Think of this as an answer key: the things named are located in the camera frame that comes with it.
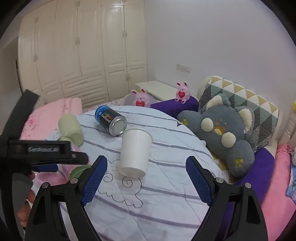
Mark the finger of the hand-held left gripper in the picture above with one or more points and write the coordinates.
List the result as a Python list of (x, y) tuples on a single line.
[(45, 168), (81, 158)]

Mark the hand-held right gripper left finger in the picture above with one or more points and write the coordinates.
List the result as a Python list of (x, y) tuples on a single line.
[(94, 180)]

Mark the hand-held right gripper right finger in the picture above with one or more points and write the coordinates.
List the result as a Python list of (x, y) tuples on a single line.
[(198, 180)]

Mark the white paper cup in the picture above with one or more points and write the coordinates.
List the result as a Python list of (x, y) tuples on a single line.
[(134, 150)]

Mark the green cup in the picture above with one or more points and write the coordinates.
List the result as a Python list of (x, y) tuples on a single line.
[(78, 173)]

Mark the person's left hand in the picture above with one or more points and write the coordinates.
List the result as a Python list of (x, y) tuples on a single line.
[(29, 199)]

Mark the pale green frosted bottle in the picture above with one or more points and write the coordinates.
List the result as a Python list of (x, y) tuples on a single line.
[(70, 128)]

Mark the white striped quilt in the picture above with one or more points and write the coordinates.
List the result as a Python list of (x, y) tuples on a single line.
[(166, 185)]

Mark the pink floral quilt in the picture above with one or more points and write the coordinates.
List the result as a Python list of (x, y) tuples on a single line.
[(46, 115)]

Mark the black can with blue lid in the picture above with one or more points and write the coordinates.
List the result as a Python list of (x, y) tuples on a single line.
[(108, 119)]

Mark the grey koala plush pillow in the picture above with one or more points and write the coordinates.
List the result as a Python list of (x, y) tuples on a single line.
[(222, 136)]

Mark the purple bed sheet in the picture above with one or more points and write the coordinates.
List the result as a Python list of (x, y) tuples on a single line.
[(261, 162)]

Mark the purple pillow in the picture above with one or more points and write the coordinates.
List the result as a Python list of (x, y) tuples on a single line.
[(171, 105)]

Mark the pink blanket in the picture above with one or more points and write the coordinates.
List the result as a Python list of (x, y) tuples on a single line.
[(279, 197)]

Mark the pink bunny plush toy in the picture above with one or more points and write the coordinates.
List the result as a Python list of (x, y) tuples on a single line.
[(140, 99), (182, 92)]

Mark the blue printed cloth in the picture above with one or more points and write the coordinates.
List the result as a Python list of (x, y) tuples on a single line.
[(292, 183)]

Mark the triangle patterned quilted cover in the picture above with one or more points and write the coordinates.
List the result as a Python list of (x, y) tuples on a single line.
[(249, 99)]

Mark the white bedside table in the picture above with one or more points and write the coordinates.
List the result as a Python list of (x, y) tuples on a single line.
[(157, 88)]

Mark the cream bed headboard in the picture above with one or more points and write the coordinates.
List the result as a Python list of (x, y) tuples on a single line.
[(290, 125)]

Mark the cream wardrobe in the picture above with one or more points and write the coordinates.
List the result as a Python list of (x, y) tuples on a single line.
[(81, 46)]

